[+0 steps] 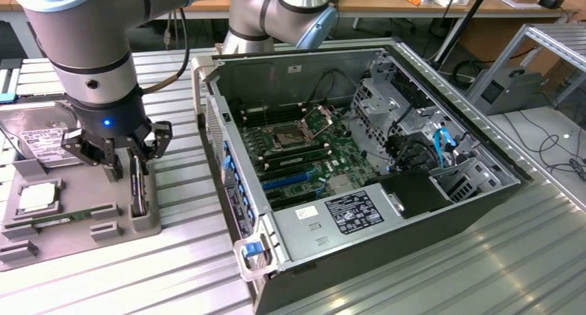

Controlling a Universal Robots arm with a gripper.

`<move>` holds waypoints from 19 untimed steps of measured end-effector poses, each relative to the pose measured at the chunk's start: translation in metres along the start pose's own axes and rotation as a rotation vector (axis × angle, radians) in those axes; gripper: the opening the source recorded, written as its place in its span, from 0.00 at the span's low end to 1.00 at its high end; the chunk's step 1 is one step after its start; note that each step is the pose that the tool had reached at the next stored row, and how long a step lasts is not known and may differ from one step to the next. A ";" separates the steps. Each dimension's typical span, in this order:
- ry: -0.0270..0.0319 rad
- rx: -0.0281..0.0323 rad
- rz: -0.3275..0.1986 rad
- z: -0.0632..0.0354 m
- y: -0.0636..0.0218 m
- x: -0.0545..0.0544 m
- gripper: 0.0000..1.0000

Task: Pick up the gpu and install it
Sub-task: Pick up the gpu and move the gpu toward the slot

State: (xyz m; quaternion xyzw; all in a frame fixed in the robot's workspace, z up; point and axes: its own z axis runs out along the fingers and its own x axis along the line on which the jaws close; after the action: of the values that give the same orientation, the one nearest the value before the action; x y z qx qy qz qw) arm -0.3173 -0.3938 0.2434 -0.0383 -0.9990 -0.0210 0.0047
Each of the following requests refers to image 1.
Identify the silver slotted disk bay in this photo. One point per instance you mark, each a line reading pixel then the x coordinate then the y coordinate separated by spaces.
pixel 462 184

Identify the blue expansion slot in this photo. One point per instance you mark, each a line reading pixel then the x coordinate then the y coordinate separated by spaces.
pixel 283 181

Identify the silver socket cover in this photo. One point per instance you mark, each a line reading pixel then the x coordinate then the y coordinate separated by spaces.
pixel 321 121

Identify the open black PC case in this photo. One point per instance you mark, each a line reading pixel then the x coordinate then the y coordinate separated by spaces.
pixel 347 280

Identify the CPU socket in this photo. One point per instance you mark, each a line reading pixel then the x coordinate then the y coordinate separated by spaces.
pixel 290 138

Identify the blue slot clip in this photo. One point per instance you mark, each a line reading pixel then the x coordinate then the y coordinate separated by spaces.
pixel 227 162
pixel 237 177
pixel 251 216
pixel 246 202
pixel 225 147
pixel 241 190

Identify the green graphics card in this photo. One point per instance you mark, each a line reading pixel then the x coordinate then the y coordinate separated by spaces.
pixel 139 191

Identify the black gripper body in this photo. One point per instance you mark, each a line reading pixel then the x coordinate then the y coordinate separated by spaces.
pixel 110 116

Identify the white papers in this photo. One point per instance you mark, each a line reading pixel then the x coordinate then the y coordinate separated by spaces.
pixel 517 3

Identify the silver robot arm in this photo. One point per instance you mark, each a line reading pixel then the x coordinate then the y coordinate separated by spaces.
pixel 87 37

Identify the green motherboard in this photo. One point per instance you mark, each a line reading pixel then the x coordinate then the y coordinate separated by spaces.
pixel 341 157

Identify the green RAM stick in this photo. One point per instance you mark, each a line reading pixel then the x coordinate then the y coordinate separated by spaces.
pixel 298 159
pixel 55 220

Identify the aluminium profile frame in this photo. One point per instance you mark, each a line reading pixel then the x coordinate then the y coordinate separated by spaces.
pixel 564 37

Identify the black tripod pole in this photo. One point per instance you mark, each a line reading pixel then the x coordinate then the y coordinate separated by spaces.
pixel 462 25

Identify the silver power supply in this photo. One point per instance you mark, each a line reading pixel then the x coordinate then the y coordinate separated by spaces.
pixel 302 232

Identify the blue case latch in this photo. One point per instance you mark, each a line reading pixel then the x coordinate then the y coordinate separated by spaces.
pixel 251 250

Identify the black plastic box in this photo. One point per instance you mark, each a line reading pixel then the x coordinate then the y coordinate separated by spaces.
pixel 411 191

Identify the grey parts rack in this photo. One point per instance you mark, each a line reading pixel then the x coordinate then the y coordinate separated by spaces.
pixel 78 205

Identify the wooden desk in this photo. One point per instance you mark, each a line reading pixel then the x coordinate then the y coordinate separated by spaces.
pixel 389 4

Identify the hard disk with blue carrier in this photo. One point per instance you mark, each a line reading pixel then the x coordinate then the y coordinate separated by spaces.
pixel 42 143

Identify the silver chipset heatsink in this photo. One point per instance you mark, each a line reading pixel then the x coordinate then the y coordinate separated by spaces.
pixel 345 184

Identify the grey tower computer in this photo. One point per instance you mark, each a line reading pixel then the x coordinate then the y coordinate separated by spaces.
pixel 513 95

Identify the silver CPU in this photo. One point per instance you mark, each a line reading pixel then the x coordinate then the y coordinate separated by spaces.
pixel 36 197

